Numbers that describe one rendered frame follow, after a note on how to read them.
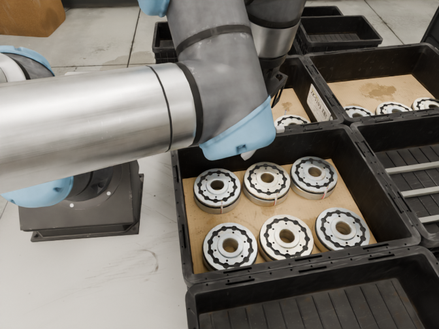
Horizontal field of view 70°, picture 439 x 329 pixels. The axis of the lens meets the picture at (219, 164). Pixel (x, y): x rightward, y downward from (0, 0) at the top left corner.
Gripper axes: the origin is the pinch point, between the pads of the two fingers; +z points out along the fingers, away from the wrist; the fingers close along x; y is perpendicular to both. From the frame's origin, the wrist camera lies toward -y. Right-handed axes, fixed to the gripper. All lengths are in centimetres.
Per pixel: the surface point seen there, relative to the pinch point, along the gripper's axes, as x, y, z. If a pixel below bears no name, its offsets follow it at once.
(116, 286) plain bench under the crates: 8.1, -25.3, 31.5
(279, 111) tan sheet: 2.5, 33.7, 17.4
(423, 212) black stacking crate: -38.0, 21.8, 11.7
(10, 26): 275, 89, 132
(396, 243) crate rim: -31.4, 3.3, 2.4
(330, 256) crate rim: -23.6, -5.1, 3.6
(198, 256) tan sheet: -4.7, -13.8, 16.4
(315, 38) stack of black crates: 26, 145, 55
